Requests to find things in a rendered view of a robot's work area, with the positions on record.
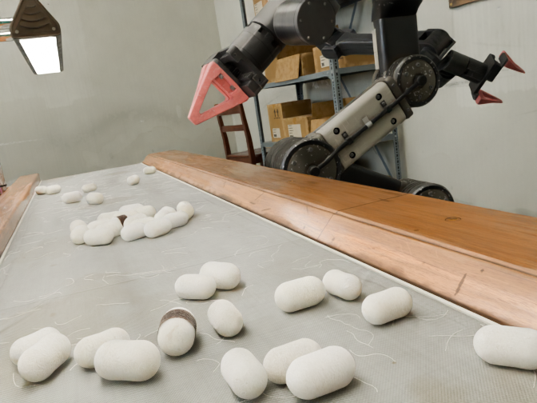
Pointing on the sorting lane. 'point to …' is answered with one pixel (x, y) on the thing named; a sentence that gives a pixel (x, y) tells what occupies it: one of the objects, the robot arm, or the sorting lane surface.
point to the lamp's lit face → (42, 54)
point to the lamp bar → (34, 28)
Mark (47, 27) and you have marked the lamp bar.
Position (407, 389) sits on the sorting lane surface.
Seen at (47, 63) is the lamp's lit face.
